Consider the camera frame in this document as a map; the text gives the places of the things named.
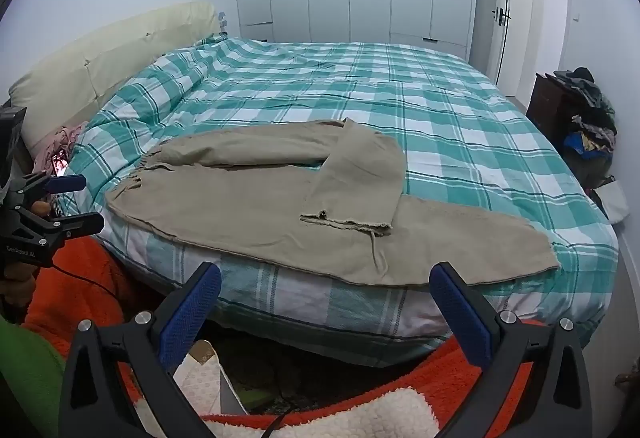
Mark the pile of clothes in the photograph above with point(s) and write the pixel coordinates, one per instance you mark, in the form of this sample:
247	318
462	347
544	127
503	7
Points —
592	117

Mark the white door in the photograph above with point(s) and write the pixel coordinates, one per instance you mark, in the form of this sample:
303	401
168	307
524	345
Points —
515	17

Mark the phone with lit screen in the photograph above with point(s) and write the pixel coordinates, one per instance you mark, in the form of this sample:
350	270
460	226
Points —
60	163

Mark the teal plaid duvet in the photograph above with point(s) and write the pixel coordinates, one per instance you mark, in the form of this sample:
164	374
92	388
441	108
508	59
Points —
450	117

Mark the pink cloth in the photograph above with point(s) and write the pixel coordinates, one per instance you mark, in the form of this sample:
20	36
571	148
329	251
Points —
57	142

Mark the orange fleece robe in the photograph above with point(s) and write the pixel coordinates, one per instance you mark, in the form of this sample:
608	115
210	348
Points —
400	398

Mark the beige pants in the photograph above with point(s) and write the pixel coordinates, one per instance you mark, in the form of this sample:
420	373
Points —
260	198

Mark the cream padded headboard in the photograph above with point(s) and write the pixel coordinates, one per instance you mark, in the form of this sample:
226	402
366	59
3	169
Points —
95	62

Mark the patterned rug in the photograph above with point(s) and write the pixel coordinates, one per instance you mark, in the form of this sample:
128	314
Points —
280	378

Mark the person's left hand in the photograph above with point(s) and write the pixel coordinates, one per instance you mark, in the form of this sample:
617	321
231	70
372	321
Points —
17	283

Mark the dark wooden cabinet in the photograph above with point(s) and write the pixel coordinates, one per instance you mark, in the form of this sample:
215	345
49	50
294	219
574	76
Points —
550	102

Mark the green cloth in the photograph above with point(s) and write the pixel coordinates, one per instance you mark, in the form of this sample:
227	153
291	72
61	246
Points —
25	378

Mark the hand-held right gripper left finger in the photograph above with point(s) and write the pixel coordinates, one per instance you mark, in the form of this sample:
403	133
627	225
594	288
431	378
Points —
196	305

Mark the white bag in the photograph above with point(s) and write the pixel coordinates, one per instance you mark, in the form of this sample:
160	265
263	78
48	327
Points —
614	200

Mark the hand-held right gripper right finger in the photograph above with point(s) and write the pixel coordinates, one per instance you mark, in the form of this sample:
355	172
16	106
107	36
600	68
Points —
457	313

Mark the white patterned cardboard box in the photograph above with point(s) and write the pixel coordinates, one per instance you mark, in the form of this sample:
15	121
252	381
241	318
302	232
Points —
207	383

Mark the wall socket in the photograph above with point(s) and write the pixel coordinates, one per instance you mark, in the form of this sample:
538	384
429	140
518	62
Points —
222	17

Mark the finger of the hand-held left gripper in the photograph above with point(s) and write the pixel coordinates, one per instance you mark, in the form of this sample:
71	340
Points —
80	223
67	183

